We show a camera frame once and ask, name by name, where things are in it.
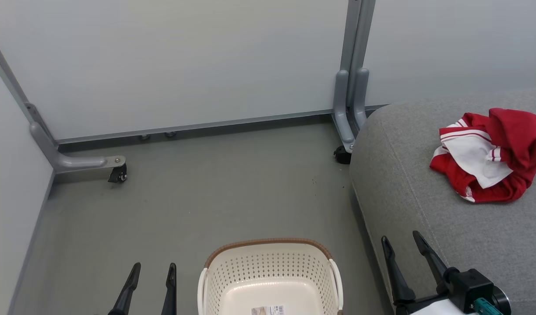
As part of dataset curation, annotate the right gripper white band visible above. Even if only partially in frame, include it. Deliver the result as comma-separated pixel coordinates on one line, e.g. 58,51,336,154
381,230,471,315

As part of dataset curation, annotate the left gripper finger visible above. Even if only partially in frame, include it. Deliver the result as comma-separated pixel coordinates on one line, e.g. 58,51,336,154
108,262,142,315
161,262,178,315

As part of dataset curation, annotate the red and white clothing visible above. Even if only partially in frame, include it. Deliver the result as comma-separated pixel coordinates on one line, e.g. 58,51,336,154
429,108,536,204

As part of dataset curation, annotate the cream laundry basket brown rim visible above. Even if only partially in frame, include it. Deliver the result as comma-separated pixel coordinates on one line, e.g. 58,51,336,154
197,238,344,315

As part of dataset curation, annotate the grey fabric sofa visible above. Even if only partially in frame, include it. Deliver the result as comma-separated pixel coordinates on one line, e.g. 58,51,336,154
349,87,536,315

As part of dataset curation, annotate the printed label sticker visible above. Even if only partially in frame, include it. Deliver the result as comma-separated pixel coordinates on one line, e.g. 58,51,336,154
250,304,286,315

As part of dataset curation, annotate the black caster wheel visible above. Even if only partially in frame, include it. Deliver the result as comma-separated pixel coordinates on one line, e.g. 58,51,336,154
333,145,352,165
108,164,128,184

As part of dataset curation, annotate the teal right camera connector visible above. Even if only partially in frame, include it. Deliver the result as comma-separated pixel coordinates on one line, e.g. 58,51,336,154
473,298,504,315

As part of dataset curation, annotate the grey partition base rail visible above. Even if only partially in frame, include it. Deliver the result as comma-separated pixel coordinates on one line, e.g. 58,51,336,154
55,104,389,145

